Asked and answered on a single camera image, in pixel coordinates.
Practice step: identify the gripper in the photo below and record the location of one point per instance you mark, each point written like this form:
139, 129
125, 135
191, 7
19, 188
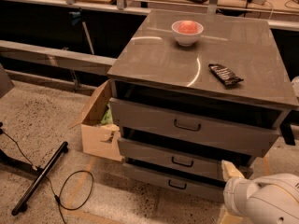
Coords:
232, 189

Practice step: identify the grey drawer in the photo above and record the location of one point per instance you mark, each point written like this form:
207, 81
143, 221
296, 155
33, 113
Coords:
200, 130
151, 162
174, 182

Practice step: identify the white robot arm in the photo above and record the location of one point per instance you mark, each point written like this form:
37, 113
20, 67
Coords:
271, 199

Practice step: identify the grey top drawer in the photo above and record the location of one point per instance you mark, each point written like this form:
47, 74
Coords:
200, 130

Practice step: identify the grey bottom drawer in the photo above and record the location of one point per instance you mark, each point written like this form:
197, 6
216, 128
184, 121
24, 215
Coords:
174, 182

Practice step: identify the grey drawer cabinet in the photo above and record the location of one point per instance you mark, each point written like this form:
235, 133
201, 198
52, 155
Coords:
154, 69

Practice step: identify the black snack packet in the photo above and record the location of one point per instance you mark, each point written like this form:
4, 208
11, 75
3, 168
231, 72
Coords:
224, 75

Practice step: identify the cardboard box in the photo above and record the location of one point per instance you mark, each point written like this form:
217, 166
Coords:
97, 139

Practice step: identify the green bag in box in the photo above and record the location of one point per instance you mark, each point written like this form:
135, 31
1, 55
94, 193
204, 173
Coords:
107, 118

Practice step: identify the white ceramic bowl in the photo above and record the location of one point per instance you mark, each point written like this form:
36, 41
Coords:
186, 39

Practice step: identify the red apple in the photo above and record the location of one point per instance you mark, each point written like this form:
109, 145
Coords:
188, 27

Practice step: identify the black stand leg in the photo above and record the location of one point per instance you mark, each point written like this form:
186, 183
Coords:
21, 206

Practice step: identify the grey metal rail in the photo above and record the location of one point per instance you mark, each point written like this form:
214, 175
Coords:
83, 62

